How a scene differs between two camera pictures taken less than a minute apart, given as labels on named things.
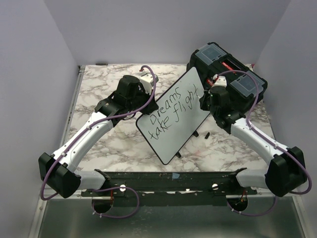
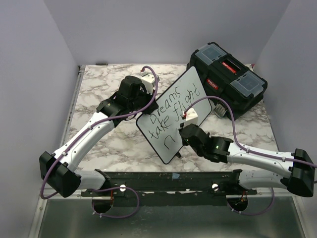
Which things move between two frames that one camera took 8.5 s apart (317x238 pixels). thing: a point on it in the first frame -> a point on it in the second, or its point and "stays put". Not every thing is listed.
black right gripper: (202, 99) -> (184, 142)
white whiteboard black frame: (180, 112) stays put
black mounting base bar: (205, 188) stays put
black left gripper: (152, 107) stays put
